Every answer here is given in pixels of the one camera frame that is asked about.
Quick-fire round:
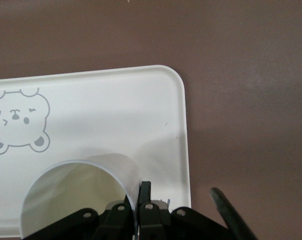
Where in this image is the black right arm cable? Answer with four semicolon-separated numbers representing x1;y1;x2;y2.
209;187;259;240

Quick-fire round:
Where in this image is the white plastic cup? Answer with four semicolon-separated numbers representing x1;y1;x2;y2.
20;152;142;240

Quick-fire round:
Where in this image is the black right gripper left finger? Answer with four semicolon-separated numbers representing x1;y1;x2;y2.
23;194;136;240

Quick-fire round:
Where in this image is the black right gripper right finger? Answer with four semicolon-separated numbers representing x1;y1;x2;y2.
138;181;238;240

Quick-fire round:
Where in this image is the cream tray with bear print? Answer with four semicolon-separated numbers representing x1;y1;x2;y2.
0;64;193;240

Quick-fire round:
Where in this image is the brown table cover mat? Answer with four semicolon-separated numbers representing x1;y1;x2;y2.
0;0;302;240

